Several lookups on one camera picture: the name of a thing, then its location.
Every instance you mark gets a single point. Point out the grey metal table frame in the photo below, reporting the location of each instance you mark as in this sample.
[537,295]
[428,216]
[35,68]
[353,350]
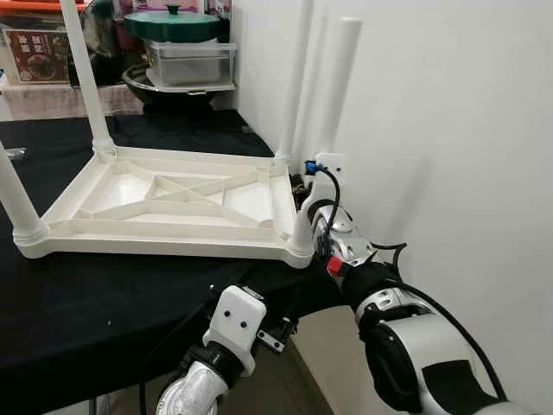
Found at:
[95,405]

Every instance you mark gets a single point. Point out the black bag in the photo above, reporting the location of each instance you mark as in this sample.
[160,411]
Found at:
[99,43]

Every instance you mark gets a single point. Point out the white plastic table top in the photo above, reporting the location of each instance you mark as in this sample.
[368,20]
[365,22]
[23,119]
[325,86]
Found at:
[173,246]

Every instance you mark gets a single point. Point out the clear plastic storage box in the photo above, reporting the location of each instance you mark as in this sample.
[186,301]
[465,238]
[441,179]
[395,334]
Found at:
[190,62]

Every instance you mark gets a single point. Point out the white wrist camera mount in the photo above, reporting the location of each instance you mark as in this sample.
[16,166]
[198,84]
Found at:
[331,164]
[235,320]

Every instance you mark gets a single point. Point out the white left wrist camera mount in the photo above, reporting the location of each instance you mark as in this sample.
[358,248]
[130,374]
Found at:
[235,320]

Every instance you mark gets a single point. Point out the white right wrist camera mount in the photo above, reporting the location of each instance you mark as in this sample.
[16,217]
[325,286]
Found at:
[331,164]

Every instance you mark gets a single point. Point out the storage box with orange lid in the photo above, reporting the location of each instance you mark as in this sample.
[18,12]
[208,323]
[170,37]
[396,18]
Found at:
[34,52]

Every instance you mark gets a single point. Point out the green pot lid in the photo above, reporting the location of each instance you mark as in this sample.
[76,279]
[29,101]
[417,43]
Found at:
[173,26]

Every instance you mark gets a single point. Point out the beige patterned bench cloth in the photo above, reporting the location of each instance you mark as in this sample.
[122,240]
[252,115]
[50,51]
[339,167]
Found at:
[52,99]

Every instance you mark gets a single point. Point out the black wok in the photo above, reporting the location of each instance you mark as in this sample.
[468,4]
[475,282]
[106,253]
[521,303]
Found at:
[147,91]

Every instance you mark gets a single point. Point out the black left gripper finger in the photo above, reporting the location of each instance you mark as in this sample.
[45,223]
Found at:
[289,327]

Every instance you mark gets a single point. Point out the black tablecloth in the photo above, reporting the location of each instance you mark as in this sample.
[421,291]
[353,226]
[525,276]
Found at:
[86,311]

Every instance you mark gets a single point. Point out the clear tape strip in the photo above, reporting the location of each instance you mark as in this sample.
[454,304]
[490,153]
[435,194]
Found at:
[15,156]

